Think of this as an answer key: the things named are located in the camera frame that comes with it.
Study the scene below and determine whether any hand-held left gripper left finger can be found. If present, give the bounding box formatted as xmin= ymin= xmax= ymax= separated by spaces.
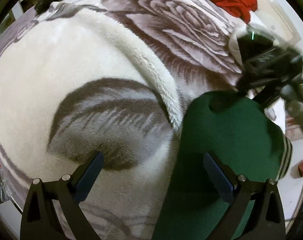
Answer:
xmin=20 ymin=151 xmax=105 ymax=240

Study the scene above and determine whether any green and white varsity jacket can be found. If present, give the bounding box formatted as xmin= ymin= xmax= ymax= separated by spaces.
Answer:
xmin=151 ymin=91 xmax=293 ymax=240

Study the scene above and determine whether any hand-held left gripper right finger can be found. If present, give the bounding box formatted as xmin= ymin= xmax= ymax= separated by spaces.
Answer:
xmin=203 ymin=152 xmax=286 ymax=240

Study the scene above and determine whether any floral bed blanket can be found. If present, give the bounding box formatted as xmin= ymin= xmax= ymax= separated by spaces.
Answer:
xmin=0 ymin=0 xmax=244 ymax=240

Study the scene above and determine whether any person's right hand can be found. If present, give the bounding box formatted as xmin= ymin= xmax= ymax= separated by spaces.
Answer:
xmin=279 ymin=82 xmax=303 ymax=138

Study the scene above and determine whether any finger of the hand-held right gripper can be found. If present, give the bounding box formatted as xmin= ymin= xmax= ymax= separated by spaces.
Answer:
xmin=235 ymin=80 xmax=289 ymax=105

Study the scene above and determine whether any black cloth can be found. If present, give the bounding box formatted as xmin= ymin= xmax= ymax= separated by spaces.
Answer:
xmin=34 ymin=0 xmax=53 ymax=14

